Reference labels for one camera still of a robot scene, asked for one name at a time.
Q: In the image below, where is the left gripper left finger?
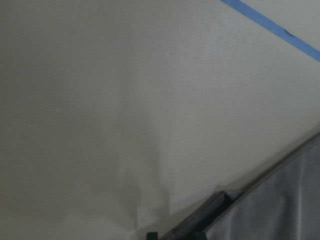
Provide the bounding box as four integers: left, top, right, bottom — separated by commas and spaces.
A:
145, 232, 159, 240

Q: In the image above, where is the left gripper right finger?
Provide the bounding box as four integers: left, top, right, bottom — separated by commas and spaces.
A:
192, 231, 207, 240

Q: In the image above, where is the dark brown t-shirt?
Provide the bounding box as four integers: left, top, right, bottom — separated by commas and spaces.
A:
163, 135, 320, 240

